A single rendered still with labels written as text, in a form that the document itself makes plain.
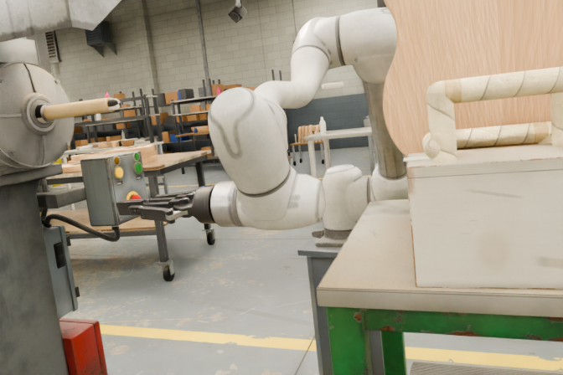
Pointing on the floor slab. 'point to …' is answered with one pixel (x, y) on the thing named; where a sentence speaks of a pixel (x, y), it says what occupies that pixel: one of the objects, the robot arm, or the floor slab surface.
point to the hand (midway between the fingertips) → (133, 207)
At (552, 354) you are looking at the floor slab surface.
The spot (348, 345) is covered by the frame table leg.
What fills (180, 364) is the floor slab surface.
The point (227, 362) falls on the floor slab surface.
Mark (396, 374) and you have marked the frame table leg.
